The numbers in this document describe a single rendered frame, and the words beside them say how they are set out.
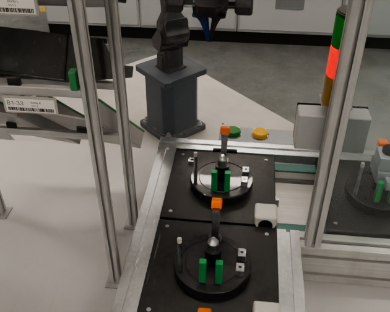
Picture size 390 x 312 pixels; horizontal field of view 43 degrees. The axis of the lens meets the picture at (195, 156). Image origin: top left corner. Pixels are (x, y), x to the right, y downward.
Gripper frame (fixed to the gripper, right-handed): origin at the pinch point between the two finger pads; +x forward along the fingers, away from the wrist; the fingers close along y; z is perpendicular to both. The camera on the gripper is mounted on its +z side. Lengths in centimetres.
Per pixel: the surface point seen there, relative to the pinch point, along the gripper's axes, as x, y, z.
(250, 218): 28.4, 11.7, 30.7
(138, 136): 22.7, -15.3, 11.9
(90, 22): 113, -122, -277
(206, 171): 26.4, 1.5, 18.8
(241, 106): 40, 8, -33
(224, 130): 18.6, 4.9, 13.4
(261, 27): 111, 19, -278
